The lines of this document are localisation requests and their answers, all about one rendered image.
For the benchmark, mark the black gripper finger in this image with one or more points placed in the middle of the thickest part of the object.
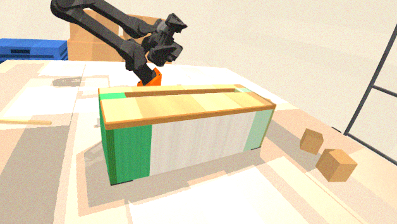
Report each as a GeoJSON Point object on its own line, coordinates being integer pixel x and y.
{"type": "Point", "coordinates": [163, 52]}
{"type": "Point", "coordinates": [176, 24]}

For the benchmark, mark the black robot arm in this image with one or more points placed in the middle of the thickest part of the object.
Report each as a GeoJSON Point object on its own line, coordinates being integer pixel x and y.
{"type": "Point", "coordinates": [133, 52]}

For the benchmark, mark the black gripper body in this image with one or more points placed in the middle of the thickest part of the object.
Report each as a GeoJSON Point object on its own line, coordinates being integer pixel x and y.
{"type": "Point", "coordinates": [161, 39]}

